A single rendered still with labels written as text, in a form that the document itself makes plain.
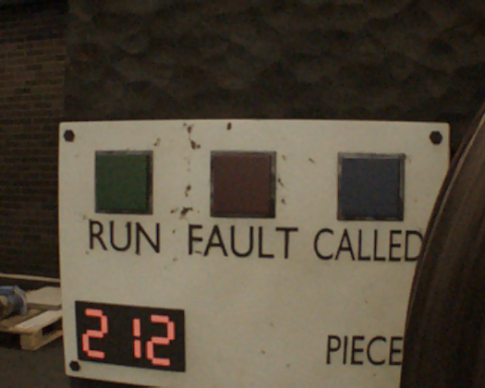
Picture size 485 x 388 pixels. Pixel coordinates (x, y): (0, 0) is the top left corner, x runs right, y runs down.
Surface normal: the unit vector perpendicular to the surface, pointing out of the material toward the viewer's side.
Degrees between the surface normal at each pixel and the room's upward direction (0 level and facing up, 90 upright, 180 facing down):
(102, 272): 90
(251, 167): 90
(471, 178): 90
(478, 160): 90
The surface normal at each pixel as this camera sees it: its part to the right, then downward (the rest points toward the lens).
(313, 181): -0.22, 0.05
